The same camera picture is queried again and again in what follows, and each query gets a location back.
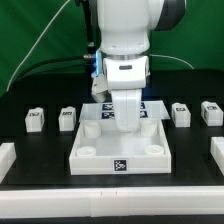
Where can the white marker sheet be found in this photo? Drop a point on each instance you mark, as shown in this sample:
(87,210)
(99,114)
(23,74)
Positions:
(149,109)

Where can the white right corner bracket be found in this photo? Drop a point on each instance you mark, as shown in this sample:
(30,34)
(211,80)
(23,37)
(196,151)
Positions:
(217,151)

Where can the white front rail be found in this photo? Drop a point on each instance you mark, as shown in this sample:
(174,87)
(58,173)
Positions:
(102,202)

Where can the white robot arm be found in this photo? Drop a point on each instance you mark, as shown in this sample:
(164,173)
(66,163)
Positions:
(125,27)

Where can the white corner bracket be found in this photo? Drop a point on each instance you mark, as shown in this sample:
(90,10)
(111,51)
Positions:
(7,158)
(217,151)

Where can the white left corner bracket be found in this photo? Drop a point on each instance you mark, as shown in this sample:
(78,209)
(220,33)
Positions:
(7,158)

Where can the black camera pole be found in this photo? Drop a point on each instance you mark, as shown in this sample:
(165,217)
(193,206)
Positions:
(91,22)

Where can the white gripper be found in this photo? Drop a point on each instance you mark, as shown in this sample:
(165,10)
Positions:
(125,81)

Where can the white square tabletop part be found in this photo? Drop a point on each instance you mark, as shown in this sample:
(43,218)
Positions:
(100,149)

